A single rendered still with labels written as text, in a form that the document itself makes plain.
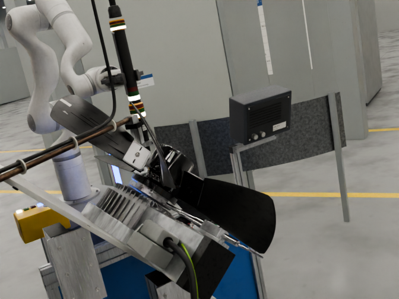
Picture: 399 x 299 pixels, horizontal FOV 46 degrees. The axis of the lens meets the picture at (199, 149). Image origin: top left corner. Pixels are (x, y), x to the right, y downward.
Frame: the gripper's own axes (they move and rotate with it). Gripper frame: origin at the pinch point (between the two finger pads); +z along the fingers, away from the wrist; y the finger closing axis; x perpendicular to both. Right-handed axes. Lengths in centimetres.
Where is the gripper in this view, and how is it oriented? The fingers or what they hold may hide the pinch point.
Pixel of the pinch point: (129, 76)
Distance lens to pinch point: 139.4
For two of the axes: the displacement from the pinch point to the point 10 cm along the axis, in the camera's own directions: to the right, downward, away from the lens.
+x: -2.0, -9.5, -2.3
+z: 5.0, 1.0, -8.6
